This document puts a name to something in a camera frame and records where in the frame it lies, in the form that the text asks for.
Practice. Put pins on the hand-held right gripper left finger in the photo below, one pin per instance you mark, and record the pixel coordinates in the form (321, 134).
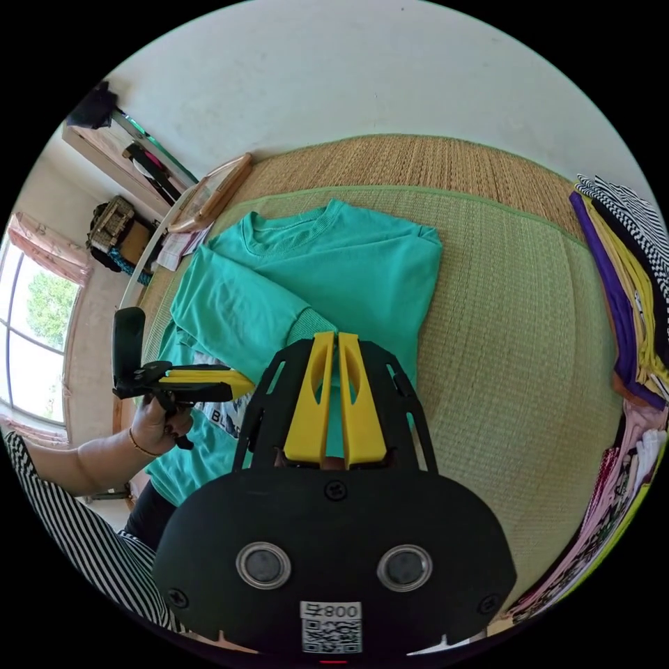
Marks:
(308, 407)

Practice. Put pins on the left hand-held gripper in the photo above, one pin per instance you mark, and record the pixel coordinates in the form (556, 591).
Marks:
(140, 384)

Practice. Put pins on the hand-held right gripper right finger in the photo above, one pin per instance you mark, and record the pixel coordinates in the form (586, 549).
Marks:
(363, 418)

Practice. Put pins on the green long sleeve shirt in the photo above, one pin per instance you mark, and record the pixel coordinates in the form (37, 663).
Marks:
(324, 261)

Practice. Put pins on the person's left forearm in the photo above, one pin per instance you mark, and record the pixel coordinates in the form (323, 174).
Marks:
(99, 462)

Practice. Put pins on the person's left hand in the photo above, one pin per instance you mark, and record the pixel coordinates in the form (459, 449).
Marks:
(154, 426)

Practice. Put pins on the bed with woven mat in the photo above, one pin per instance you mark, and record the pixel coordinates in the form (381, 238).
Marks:
(502, 324)

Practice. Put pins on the window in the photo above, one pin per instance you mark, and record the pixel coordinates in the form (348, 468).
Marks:
(36, 334)

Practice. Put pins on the woven basket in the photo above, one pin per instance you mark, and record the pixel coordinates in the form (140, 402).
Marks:
(112, 225)

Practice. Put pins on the wooden framed board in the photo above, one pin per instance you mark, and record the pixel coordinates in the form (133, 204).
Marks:
(211, 193)

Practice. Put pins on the person's body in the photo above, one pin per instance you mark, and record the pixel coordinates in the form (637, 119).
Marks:
(89, 543)

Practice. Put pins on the pink curtain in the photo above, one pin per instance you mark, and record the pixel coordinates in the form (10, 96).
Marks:
(49, 245)

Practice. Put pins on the pile of clothes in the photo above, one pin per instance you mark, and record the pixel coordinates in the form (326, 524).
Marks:
(627, 292)

